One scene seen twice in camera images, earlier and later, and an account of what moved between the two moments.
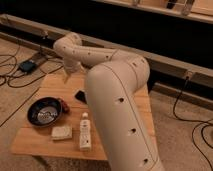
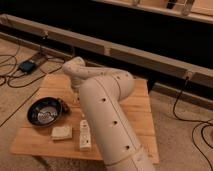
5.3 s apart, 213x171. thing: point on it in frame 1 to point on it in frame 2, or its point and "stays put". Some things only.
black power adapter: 27,66 stays put
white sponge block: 61,132 stays put
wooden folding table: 60,124 stays put
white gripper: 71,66 to 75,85
